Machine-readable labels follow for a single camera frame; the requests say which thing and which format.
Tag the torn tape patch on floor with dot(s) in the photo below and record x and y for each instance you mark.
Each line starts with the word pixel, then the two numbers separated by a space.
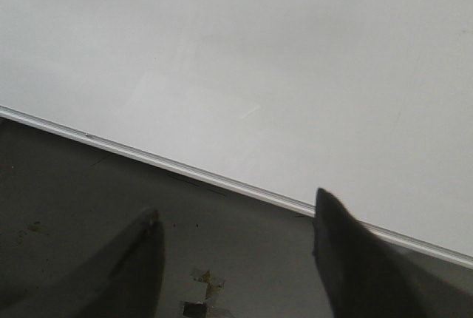
pixel 205 302

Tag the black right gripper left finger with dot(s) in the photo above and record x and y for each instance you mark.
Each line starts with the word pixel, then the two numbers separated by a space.
pixel 122 280

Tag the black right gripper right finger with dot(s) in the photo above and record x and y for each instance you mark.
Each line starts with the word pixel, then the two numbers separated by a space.
pixel 364 277

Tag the white whiteboard with aluminium frame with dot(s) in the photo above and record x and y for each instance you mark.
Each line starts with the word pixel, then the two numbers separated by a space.
pixel 368 99

